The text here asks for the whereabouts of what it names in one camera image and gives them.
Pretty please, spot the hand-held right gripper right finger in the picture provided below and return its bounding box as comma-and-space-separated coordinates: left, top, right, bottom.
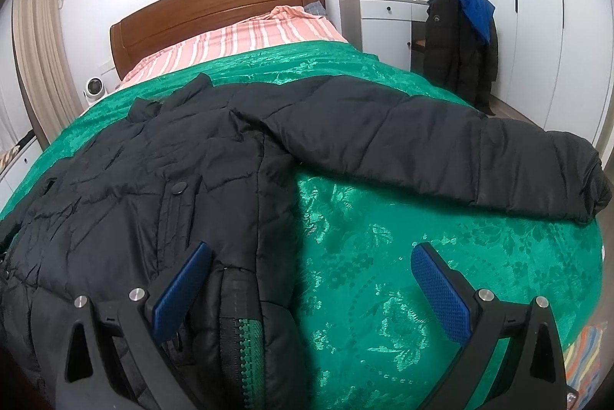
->
411, 242, 579, 410

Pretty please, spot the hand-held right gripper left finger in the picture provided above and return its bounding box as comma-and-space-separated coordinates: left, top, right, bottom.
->
55, 241, 214, 410

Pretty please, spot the black puffer jacket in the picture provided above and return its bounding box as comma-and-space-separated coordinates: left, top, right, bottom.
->
0, 73, 614, 410

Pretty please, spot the green patterned bedspread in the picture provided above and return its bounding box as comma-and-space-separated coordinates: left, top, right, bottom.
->
0, 40, 606, 410

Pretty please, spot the colourful striped rug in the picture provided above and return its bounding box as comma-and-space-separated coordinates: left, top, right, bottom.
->
563, 324, 610, 392

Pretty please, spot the white drawer cabinet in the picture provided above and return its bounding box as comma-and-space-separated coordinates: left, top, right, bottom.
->
0, 134, 41, 209

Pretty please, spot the small white fan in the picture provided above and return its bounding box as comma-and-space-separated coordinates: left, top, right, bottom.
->
83, 76, 109, 105

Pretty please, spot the white nightstand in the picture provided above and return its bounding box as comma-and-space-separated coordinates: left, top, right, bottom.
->
339, 0, 432, 72

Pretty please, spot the pink striped bed sheet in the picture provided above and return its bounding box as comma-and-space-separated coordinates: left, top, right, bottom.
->
117, 5, 350, 90

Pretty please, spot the beige curtain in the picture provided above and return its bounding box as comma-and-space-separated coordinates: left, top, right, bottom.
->
12, 0, 83, 142

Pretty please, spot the blue hooded garment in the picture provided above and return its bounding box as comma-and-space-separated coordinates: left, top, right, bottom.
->
451, 0, 496, 43

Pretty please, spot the wooden headboard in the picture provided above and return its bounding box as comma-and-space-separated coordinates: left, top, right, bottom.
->
109, 0, 328, 81

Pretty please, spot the white wardrobe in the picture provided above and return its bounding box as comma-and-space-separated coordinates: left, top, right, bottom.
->
441, 0, 614, 147

